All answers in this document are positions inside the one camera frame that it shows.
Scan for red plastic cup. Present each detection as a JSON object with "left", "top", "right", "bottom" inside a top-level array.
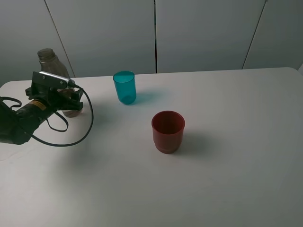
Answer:
[{"left": 151, "top": 111, "right": 185, "bottom": 154}]

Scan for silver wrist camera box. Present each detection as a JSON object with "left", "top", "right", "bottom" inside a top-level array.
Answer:
[{"left": 32, "top": 71, "right": 70, "bottom": 89}]

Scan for clear smoky plastic bottle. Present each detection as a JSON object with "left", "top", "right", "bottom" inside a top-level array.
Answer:
[{"left": 37, "top": 48, "right": 82, "bottom": 118}]

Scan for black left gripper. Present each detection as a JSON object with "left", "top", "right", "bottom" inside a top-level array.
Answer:
[{"left": 25, "top": 80, "right": 83, "bottom": 111}]

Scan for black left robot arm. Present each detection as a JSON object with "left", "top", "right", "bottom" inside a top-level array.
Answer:
[{"left": 0, "top": 82, "right": 83, "bottom": 145}]

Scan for teal translucent plastic cup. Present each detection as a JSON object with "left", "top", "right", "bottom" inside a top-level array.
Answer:
[{"left": 113, "top": 71, "right": 136, "bottom": 105}]

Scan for black camera cable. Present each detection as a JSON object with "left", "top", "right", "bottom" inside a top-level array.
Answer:
[{"left": 30, "top": 79, "right": 94, "bottom": 147}]

